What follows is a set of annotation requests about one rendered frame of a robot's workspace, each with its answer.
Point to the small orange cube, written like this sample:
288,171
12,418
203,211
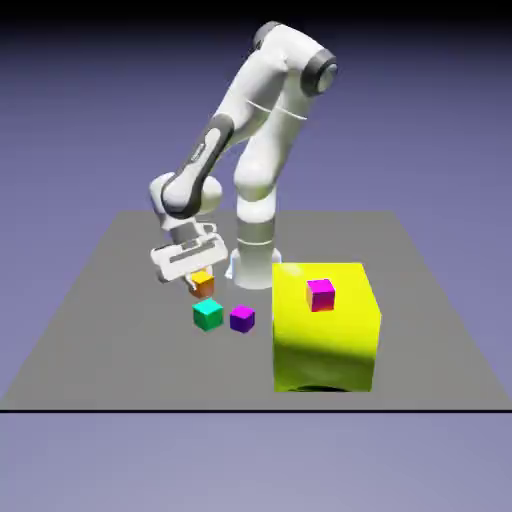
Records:
203,284

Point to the small teal cube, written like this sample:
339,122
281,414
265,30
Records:
207,315

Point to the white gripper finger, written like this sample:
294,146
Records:
190,282

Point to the small magenta cube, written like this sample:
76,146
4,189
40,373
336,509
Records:
320,295

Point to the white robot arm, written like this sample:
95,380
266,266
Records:
256,188

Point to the small purple cube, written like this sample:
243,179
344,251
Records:
242,318

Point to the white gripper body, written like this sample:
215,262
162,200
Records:
188,260

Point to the large yellow box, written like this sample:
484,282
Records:
324,336

